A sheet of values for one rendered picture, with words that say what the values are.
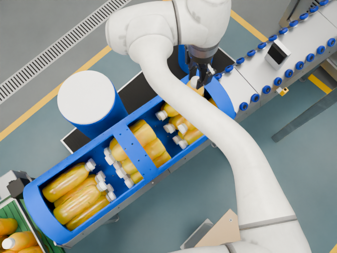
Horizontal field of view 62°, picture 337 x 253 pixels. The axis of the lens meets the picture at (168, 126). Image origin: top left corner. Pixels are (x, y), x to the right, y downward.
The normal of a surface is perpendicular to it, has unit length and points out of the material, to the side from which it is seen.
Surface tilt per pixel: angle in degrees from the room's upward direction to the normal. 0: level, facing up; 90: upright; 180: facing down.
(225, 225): 0
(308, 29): 0
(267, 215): 21
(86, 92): 0
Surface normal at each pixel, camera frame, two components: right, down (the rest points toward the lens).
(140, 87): -0.03, -0.29
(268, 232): -0.36, -0.39
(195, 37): 0.09, 0.94
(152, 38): 0.15, 0.47
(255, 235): -0.73, -0.23
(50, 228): 0.32, 0.22
